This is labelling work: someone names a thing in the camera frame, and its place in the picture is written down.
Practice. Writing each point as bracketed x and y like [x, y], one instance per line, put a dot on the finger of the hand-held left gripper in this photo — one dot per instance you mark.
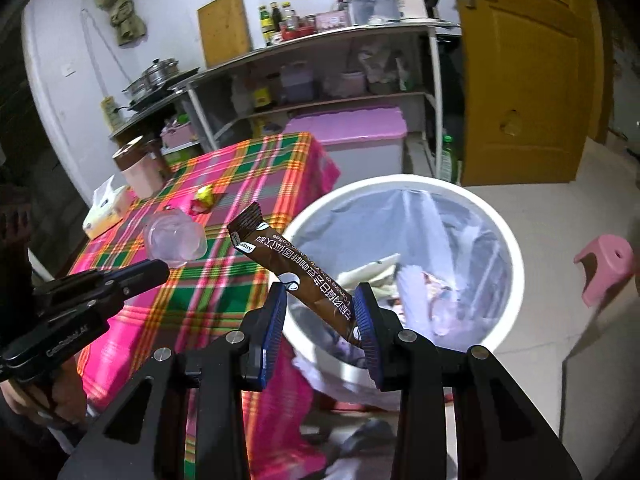
[70, 285]
[142, 275]

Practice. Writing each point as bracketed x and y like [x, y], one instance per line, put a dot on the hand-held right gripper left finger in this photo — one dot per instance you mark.
[274, 330]

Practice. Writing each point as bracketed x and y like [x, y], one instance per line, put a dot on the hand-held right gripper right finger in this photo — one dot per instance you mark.
[369, 330]

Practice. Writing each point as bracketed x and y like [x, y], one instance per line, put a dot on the clear plastic cup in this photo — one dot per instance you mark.
[175, 237]

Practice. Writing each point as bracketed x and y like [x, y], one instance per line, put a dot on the brown coffee sachet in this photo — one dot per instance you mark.
[290, 270]

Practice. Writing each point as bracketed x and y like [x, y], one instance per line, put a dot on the white round bin with liner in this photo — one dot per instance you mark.
[505, 240]

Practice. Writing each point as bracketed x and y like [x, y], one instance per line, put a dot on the person's left hand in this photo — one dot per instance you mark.
[65, 392]

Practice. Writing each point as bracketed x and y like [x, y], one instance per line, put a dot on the pink green plaid tablecloth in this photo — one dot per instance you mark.
[215, 280]

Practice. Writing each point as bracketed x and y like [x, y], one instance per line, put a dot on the yellow and white tissue pack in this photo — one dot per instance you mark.
[107, 207]

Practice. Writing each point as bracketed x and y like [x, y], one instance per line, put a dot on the yellow and red wrapper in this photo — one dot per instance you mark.
[203, 200]

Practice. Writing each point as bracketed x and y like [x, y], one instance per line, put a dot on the pink cup with brown lid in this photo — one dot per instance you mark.
[142, 172]

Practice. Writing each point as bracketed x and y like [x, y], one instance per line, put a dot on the grey slipper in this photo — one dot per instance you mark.
[367, 435]

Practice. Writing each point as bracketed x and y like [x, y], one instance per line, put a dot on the pink plastic basket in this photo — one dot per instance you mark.
[177, 134]

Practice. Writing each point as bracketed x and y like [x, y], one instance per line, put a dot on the grey side table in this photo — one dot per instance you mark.
[145, 110]

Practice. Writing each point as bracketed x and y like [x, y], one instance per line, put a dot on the yellow power strip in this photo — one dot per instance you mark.
[111, 112]

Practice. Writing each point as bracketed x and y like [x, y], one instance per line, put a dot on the green plastic bottle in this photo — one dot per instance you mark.
[448, 160]

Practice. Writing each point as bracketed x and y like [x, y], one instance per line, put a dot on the metal steamer pot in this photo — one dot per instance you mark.
[157, 75]

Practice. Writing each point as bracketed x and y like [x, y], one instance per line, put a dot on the pink lidded storage box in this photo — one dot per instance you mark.
[345, 125]

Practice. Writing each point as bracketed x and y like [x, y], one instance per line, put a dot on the yellow label jar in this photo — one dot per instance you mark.
[262, 99]

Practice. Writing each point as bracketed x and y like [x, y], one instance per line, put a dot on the pink plastic stool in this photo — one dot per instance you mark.
[605, 265]

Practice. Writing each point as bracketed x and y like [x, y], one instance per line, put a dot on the pink plastic canister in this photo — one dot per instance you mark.
[353, 85]

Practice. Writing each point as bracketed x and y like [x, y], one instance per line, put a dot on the grey blue plastic canister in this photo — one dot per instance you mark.
[297, 82]

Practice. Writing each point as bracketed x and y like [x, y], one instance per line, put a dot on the wooden cutting board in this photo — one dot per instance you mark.
[224, 30]

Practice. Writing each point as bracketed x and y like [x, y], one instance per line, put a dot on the hanging green cloth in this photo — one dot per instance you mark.
[120, 5]

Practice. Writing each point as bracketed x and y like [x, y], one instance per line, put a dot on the green bottle with yellow label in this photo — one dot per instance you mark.
[265, 27]

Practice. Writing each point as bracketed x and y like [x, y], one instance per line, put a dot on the grey metal shelf rack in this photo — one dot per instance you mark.
[320, 45]

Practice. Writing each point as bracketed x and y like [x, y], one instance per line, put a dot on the red flat box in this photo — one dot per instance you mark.
[299, 31]

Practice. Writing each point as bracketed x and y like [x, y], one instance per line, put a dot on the dark sauce bottle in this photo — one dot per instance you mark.
[276, 17]

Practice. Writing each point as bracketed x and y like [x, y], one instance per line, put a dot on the yellow wooden door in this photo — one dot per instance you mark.
[525, 75]

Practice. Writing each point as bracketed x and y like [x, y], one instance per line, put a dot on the pink rectangular box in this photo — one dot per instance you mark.
[332, 20]

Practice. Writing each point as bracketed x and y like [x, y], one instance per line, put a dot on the clear plastic storage container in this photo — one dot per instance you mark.
[374, 6]

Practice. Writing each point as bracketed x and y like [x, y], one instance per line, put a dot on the white wall switch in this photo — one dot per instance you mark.
[69, 69]

